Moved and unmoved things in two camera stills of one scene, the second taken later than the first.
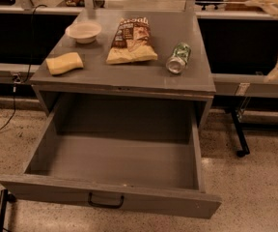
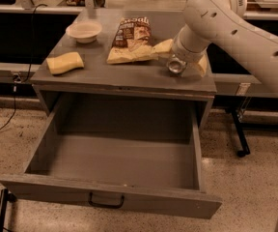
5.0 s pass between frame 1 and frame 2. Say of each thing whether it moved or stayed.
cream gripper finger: moved
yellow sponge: stayed
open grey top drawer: stayed
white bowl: stayed
